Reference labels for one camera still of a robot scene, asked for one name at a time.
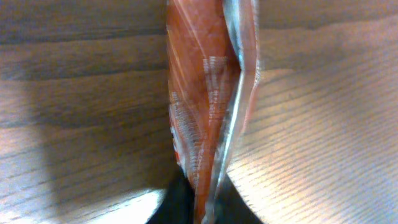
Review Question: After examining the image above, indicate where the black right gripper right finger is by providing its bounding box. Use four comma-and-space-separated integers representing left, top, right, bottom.
215, 176, 264, 224

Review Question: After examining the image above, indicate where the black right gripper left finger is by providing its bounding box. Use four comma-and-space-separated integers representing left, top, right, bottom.
146, 169, 195, 224

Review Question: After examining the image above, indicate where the red brown snack packet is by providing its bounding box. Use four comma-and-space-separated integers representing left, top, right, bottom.
166, 0, 261, 223

